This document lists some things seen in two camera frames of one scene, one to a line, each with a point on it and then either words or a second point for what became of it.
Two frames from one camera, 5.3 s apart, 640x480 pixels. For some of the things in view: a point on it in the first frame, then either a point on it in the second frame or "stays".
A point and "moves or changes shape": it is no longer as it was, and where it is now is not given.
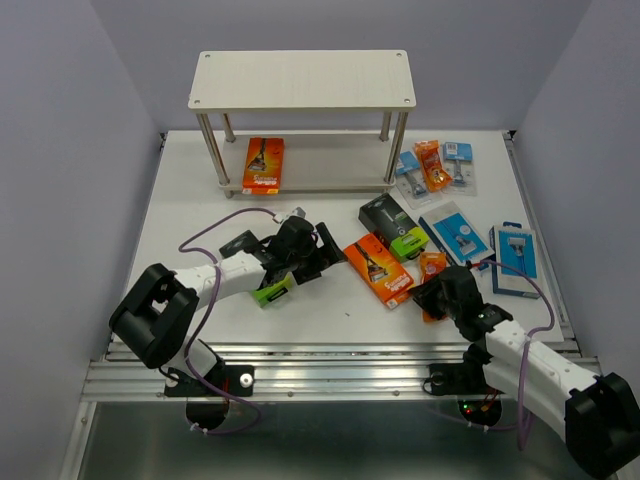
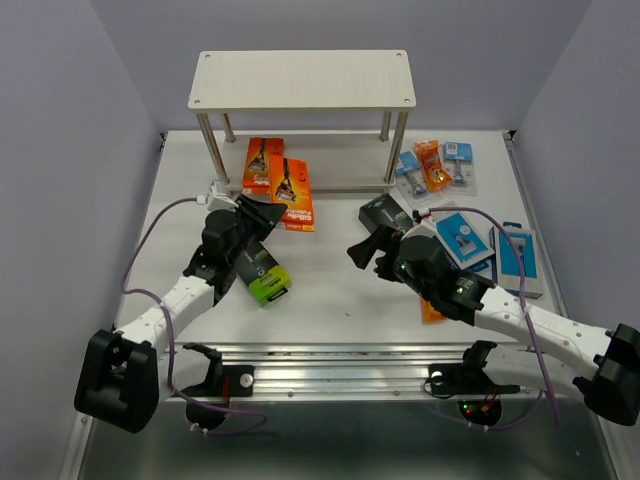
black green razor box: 385,219 stays
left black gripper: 328,253 -> 263,215
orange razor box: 380,270 moves or changes shape
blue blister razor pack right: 458,163 stays
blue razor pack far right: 517,246 stays
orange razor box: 263,166 stays
